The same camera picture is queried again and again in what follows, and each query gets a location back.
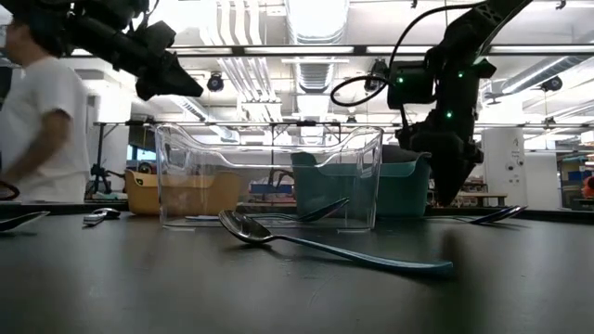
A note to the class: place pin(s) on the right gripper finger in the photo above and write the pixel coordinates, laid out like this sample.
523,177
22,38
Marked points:
449,181

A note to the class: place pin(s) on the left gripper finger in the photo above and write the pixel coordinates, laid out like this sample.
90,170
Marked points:
169,81

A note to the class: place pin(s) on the shiny metal spoon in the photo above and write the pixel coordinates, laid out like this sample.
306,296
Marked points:
510,212
492,219

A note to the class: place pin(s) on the spoons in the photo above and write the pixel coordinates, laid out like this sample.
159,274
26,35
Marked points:
315,217

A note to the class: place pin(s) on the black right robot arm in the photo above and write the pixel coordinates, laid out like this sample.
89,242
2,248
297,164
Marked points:
487,18

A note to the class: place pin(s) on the background black robot arm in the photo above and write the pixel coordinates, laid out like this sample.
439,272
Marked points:
280,176

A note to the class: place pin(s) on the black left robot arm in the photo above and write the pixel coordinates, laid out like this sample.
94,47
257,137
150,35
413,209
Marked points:
93,28

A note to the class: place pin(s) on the wooden bench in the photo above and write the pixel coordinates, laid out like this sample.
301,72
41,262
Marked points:
487,196

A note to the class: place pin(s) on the black round hanging device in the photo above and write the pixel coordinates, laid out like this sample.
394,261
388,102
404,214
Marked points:
377,69
552,84
215,83

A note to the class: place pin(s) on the teal plastic bin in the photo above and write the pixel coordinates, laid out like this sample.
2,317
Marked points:
404,190

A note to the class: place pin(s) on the dark grey container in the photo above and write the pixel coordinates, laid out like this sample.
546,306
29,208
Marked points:
392,157

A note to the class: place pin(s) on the clear plastic bin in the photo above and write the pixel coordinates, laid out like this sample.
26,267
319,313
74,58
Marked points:
209,153

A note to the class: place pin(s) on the person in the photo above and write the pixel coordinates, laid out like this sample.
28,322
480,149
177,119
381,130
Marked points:
51,102
146,168

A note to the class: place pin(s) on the yellow plastic bin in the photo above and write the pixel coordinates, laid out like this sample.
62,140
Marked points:
141,195

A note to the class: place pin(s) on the shelf with blue boxes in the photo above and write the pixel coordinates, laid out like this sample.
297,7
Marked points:
575,176

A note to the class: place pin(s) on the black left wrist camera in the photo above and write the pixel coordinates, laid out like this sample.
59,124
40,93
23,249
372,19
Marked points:
158,37

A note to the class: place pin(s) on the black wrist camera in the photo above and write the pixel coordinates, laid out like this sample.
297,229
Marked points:
158,37
410,86

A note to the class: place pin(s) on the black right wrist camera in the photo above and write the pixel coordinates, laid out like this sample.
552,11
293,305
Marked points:
410,86

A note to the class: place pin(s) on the black overhead frame bar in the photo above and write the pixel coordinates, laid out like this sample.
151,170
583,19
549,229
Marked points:
260,51

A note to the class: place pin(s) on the silver ventilation duct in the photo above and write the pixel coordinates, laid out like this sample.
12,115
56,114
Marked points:
315,74

